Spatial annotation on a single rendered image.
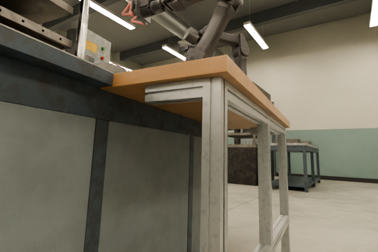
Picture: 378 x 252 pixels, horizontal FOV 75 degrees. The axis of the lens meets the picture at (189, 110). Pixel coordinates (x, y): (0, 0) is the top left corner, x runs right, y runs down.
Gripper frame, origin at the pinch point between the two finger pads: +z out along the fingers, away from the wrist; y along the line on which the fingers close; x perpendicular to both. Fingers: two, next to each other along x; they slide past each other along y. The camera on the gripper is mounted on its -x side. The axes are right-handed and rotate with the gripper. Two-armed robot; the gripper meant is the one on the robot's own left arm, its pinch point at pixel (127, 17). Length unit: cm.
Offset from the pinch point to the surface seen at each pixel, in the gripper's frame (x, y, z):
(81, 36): -14, -21, 59
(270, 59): -231, -678, 40
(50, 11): -32, -11, 78
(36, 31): -7, 4, 64
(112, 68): 32.5, 17.8, -10.4
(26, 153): 63, 48, -19
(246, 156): 64, -412, 59
